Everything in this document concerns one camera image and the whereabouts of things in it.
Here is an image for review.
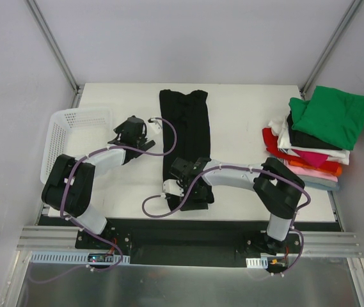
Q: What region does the black graphic t-shirt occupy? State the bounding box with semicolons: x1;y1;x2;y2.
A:
159;89;216;212

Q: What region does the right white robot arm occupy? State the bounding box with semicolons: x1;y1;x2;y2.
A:
162;157;305;255

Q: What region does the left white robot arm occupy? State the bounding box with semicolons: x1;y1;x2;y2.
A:
41;116;155;249

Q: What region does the white plastic basket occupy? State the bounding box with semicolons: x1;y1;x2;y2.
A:
40;107;113;184

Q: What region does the white folded t-shirt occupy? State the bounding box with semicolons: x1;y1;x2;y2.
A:
268;117;350;167

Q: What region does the black folded t-shirt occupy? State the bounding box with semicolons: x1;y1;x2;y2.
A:
287;113;342;150

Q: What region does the magenta folded t-shirt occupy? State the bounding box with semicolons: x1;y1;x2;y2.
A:
293;150;328;168

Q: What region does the light blue folded t-shirt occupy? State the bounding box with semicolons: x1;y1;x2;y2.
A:
305;182;340;191

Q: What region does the grey folded t-shirt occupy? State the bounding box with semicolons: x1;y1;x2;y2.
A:
302;177;338;187

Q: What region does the orange folded t-shirt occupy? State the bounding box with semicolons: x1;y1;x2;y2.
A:
289;161;342;177

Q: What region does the green folded t-shirt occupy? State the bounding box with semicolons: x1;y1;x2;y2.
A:
289;86;364;151

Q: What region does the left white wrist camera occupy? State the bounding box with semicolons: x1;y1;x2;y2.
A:
146;118;162;137

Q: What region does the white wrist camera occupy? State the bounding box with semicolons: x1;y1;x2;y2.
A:
146;118;162;137
162;179;184;199

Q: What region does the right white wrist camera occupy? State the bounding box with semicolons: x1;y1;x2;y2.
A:
162;179;184;199

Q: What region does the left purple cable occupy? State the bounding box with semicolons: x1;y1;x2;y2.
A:
28;117;178;283

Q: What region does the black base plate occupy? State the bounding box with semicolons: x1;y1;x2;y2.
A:
74;216;303;269

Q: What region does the right slotted cable duct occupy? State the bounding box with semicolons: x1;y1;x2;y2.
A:
246;257;268;269

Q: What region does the slotted cable duct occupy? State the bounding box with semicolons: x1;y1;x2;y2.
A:
31;251;130;265
246;257;268;269

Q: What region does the aluminium rail frame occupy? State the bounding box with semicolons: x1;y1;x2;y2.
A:
17;191;361;256

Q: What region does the left aluminium corner post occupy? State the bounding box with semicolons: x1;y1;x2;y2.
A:
25;0;84;108

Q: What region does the aluminium corner post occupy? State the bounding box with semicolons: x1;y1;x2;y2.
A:
299;0;364;100
25;0;84;108

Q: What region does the left slotted cable duct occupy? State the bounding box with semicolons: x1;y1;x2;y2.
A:
31;251;130;265

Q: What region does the right aluminium corner post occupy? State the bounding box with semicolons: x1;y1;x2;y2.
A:
299;0;364;100

